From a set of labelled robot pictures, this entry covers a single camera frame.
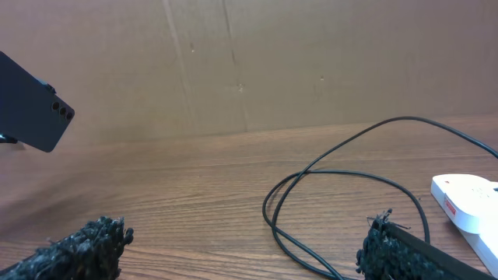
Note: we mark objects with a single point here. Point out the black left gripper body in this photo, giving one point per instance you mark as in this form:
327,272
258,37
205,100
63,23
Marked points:
7,139

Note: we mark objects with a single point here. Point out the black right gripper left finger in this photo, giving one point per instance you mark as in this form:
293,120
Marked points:
92,253

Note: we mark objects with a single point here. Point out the Samsung Galaxy smartphone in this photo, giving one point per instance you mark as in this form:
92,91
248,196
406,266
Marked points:
31,110

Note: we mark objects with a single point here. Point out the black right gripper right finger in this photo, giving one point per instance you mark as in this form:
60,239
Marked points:
391,253

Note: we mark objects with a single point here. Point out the white power strip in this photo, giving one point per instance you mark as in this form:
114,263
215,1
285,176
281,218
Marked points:
470,202

